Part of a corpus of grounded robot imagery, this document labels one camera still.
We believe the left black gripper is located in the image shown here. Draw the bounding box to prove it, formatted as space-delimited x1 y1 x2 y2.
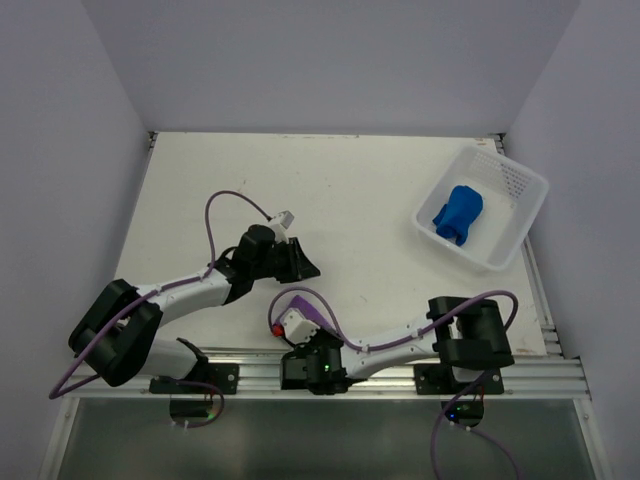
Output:
251 236 320 283

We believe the purple towel black trim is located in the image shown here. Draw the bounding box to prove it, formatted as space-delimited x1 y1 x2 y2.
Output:
288 295 337 334

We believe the blue towel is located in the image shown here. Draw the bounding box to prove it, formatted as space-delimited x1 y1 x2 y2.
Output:
433 185 484 247

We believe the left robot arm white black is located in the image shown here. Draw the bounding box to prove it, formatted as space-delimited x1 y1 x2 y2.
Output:
68 225 321 393

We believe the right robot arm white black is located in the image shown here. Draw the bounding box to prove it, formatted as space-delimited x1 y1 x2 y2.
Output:
269 295 514 395

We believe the white plastic basket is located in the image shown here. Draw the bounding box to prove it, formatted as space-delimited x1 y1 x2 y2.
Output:
411 145 549 272

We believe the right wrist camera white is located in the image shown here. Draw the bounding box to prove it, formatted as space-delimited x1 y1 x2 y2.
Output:
272 308 319 346

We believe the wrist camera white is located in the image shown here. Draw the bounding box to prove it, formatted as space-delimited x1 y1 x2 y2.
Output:
272 308 319 346
268 210 295 237

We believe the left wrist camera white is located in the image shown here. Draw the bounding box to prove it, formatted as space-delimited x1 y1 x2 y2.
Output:
268 210 295 237

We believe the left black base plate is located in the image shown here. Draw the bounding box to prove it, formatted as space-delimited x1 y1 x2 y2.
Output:
149 363 239 395

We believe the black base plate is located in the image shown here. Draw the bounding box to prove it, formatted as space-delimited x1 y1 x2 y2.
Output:
149 363 239 395
413 363 505 395

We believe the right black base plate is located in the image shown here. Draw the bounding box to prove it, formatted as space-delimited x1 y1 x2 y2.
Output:
413 363 505 395

